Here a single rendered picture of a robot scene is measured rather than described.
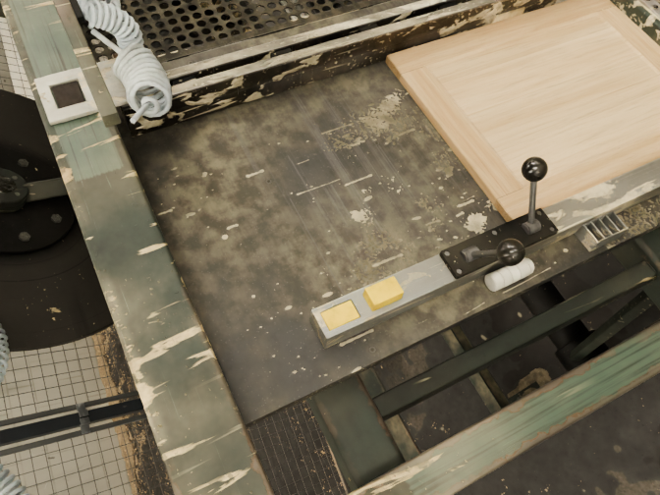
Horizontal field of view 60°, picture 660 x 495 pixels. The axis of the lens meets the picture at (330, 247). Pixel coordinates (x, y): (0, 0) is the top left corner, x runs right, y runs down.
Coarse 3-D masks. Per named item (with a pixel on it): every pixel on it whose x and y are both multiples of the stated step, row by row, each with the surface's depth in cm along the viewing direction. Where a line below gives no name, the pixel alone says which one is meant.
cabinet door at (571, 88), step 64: (576, 0) 127; (448, 64) 113; (512, 64) 115; (576, 64) 116; (640, 64) 118; (448, 128) 104; (512, 128) 106; (576, 128) 107; (640, 128) 109; (512, 192) 98; (576, 192) 99
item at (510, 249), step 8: (504, 240) 77; (512, 240) 77; (472, 248) 87; (496, 248) 78; (504, 248) 76; (512, 248) 76; (520, 248) 76; (464, 256) 87; (472, 256) 86; (480, 256) 84; (488, 256) 82; (504, 256) 76; (512, 256) 76; (520, 256) 76; (504, 264) 77; (512, 264) 77
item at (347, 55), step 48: (96, 0) 81; (432, 0) 114; (480, 0) 115; (528, 0) 121; (288, 48) 105; (336, 48) 105; (384, 48) 111; (48, 96) 89; (192, 96) 98; (240, 96) 103
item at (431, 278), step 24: (648, 168) 101; (600, 192) 97; (624, 192) 97; (648, 192) 98; (552, 216) 94; (576, 216) 94; (600, 216) 96; (552, 240) 94; (432, 264) 87; (408, 288) 85; (432, 288) 85; (312, 312) 82; (360, 312) 82; (384, 312) 82; (336, 336) 81
